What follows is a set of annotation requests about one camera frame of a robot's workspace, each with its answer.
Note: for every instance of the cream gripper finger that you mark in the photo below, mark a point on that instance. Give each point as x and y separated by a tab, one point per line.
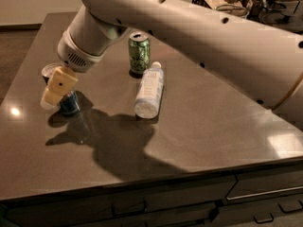
50	100

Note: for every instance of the blue silver redbull can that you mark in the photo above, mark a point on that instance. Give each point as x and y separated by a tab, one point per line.
69	104

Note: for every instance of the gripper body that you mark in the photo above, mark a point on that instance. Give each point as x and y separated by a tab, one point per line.
73	58

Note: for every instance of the cabinet drawer with handle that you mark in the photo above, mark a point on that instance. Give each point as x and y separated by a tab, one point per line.
266	184

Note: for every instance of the white plastic bottle lying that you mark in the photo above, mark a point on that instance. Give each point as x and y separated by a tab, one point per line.
147	102

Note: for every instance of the green soda can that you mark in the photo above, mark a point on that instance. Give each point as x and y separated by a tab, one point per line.
139	52

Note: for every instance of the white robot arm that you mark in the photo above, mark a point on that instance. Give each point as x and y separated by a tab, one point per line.
264	62

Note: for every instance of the wire mesh cup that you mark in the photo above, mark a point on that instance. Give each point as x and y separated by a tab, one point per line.
233	10

